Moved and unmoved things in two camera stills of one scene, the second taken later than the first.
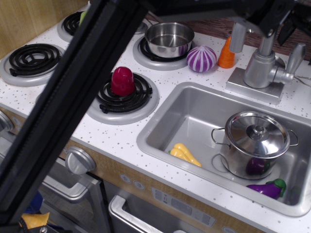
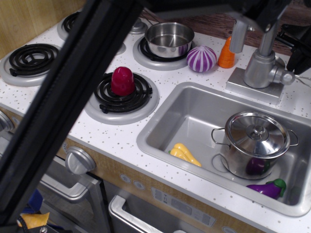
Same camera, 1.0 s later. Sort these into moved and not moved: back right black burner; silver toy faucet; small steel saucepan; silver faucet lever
Moved: silver faucet lever
Not moved: small steel saucepan; back right black burner; silver toy faucet
